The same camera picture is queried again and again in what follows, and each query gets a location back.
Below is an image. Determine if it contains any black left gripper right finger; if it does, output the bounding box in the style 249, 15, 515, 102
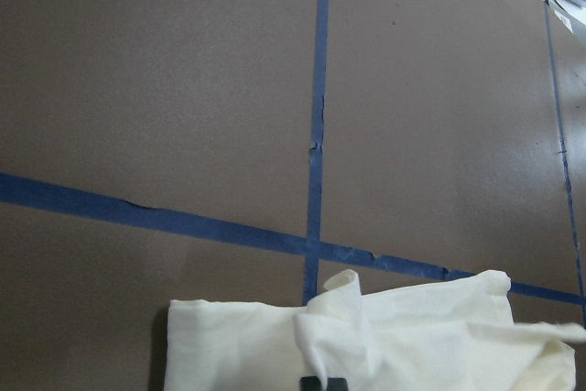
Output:
327, 377, 347, 391

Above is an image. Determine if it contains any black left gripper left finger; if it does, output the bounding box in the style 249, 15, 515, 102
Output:
299, 376, 322, 391

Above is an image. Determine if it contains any cream long-sleeve cat shirt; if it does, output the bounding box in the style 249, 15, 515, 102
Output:
164, 270, 585, 390

